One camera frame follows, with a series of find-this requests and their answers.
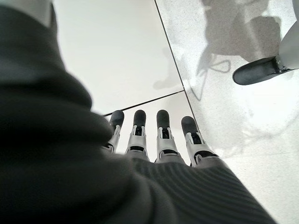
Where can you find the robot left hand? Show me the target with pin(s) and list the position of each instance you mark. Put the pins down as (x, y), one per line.
(58, 163)

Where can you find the narrow white cabinet door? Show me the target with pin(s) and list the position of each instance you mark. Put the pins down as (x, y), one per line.
(116, 58)

